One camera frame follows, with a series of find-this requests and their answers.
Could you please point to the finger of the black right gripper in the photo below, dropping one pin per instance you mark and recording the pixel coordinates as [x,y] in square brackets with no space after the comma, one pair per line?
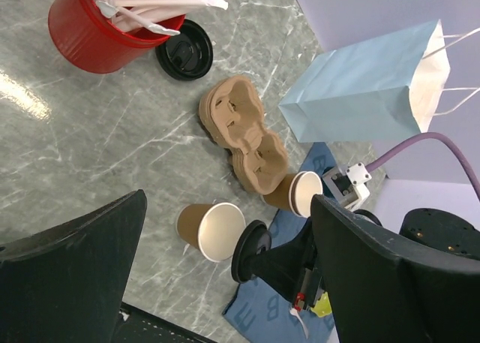
[291,269]

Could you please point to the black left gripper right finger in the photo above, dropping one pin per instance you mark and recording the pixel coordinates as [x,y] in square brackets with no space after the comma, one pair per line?
[384,287]

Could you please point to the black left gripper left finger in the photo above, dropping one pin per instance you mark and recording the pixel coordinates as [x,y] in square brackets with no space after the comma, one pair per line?
[66,283]

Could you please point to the black coffee cup lid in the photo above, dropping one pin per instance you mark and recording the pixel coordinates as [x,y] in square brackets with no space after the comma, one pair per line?
[254,240]
[187,56]

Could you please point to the brown paper cup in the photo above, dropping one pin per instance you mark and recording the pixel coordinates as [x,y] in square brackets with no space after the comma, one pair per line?
[213,229]

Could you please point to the brown pulp cup carrier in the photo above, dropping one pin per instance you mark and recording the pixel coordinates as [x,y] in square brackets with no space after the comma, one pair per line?
[233,114]

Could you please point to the blue letter print cloth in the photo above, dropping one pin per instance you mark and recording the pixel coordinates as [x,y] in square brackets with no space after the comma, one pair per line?
[260,314]

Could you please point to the green polka dot plate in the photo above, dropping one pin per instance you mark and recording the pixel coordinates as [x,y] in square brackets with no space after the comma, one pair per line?
[322,308]

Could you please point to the stacked brown paper cups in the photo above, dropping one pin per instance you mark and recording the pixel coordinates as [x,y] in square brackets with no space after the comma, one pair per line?
[295,193]

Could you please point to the light blue paper bag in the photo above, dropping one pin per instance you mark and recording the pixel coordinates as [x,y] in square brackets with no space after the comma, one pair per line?
[384,88]

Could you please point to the red cup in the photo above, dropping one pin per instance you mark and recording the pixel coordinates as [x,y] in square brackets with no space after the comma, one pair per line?
[91,42]

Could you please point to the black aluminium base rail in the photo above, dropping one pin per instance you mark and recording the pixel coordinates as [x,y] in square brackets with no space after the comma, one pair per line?
[137,326]

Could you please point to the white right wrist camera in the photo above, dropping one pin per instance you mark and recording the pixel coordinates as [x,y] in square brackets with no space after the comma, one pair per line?
[348,185]

